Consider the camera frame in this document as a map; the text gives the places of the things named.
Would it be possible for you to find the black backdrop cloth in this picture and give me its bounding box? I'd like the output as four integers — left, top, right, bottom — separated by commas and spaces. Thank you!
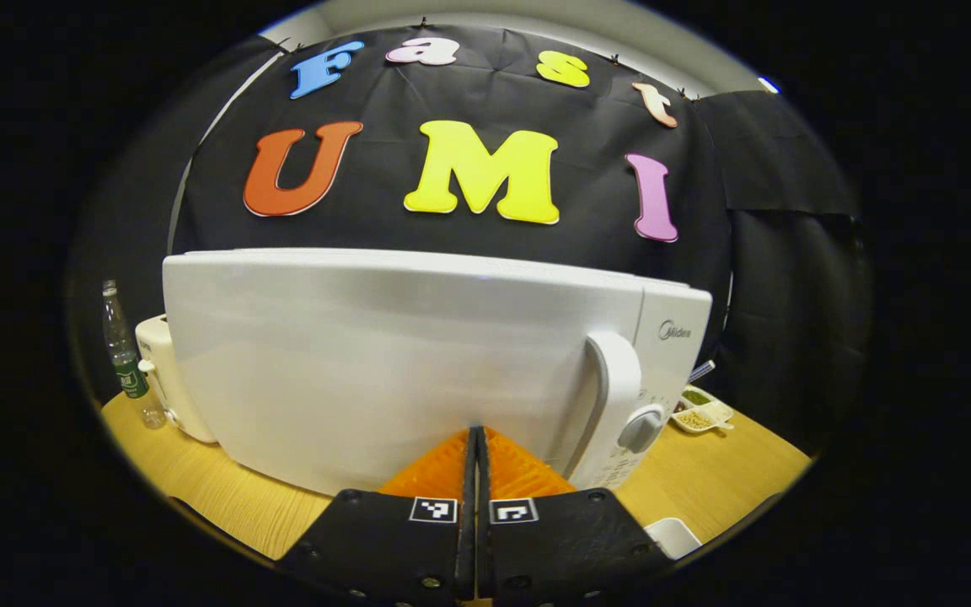
72, 24, 870, 439

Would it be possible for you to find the small white rectangular plate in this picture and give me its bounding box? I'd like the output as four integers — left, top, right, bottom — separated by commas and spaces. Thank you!
644, 517, 703, 561

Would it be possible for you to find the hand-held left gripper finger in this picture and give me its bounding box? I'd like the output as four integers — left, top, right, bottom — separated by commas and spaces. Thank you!
277, 427, 477, 607
476, 426, 673, 606

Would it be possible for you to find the clear plastic water bottle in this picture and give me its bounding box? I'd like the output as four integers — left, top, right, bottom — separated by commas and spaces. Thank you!
101, 280, 168, 431

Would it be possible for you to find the white microwave oven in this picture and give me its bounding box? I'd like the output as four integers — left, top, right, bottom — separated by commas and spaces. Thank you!
162, 247, 714, 498

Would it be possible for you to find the white toaster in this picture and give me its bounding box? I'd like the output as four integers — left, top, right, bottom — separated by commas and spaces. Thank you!
135, 314, 218, 445

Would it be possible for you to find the white divided condiment dish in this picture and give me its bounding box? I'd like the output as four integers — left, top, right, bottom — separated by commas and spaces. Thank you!
669, 385, 736, 435

